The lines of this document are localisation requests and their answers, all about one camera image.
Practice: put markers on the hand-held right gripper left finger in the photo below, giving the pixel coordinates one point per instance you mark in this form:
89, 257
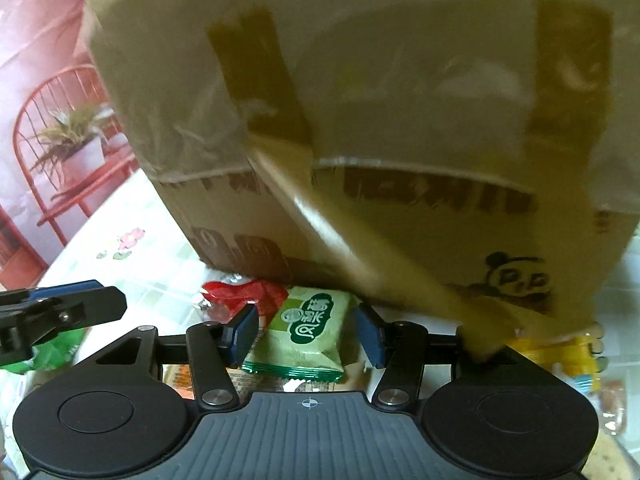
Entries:
240, 337

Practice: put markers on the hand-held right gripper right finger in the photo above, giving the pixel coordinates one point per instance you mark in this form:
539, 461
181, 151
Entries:
372, 340

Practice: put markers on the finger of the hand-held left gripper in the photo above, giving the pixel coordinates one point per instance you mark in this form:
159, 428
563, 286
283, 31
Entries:
90, 307

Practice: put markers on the green snack packet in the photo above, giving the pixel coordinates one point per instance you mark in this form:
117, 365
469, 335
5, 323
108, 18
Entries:
305, 335

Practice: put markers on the cardboard box with plastic liner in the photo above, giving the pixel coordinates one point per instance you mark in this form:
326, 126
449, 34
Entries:
400, 110

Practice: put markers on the red snack packet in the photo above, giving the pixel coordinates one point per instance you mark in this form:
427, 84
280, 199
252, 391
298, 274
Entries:
255, 292

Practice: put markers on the green and white packet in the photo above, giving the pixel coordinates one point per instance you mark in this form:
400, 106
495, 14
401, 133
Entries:
55, 355

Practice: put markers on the yellow snack packet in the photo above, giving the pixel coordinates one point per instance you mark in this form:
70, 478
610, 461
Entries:
575, 355

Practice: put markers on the brown snack packet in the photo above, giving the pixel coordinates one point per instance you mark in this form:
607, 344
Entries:
614, 405

